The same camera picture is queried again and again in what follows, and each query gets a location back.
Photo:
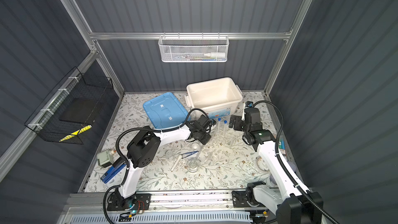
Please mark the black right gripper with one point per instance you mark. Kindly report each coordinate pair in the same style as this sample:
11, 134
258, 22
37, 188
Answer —
238, 120

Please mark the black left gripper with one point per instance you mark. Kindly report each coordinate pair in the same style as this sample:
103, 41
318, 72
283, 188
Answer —
204, 141

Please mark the blue capped test tube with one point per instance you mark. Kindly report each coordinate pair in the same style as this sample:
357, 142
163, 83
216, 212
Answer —
225, 128
200, 150
219, 122

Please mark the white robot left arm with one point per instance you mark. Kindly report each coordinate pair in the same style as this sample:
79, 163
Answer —
144, 146

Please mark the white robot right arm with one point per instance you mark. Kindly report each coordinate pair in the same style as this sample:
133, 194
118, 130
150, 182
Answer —
294, 203

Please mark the blue tweezers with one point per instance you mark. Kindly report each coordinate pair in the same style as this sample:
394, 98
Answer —
187, 154

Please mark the clear glass flask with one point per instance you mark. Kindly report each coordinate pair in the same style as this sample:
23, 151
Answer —
193, 165

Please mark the coloured marker set box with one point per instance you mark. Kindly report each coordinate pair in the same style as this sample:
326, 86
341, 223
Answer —
281, 144

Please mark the blue plastic box lid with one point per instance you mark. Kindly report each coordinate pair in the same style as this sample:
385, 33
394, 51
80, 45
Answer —
165, 111

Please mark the white plastic storage box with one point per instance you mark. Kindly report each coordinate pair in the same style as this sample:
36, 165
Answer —
217, 98

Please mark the round tape roll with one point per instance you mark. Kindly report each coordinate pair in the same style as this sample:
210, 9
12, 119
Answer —
261, 166

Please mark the white bottle in basket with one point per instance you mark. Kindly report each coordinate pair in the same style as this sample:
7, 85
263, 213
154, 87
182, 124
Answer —
216, 55

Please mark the small green grey device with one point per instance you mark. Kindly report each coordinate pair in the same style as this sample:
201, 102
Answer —
106, 158

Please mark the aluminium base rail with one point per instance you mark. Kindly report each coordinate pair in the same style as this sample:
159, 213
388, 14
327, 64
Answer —
161, 201

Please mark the white wire mesh basket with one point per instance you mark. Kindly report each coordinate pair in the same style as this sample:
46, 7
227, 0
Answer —
180, 50

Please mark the black wire mesh basket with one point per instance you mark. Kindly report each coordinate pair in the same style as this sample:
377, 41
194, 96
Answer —
74, 109

